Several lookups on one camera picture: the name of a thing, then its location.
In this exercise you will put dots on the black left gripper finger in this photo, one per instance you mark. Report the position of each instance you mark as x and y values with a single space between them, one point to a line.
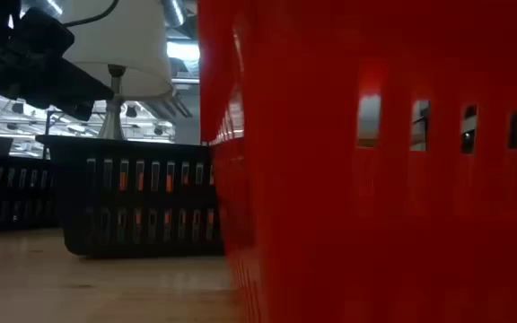
79 110
88 83

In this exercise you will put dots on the black plastic slotted basket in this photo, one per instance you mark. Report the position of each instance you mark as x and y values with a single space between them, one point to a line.
142 233
11 211

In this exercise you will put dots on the silver lamp base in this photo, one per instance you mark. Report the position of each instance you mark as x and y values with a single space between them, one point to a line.
114 116

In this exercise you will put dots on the red plastic slotted basket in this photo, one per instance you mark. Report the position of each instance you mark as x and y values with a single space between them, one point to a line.
330 202

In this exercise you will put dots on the black metal background frame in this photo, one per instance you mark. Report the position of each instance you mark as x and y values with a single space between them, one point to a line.
47 123

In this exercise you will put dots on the silver ventilation duct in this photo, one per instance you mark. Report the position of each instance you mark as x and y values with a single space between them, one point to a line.
173 13

